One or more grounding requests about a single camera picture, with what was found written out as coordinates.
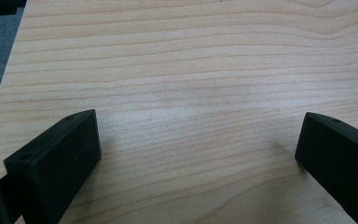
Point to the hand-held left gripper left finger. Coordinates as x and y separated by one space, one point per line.
52 168

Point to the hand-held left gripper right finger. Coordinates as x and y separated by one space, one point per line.
338 155

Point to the black stand base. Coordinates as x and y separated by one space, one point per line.
3 6

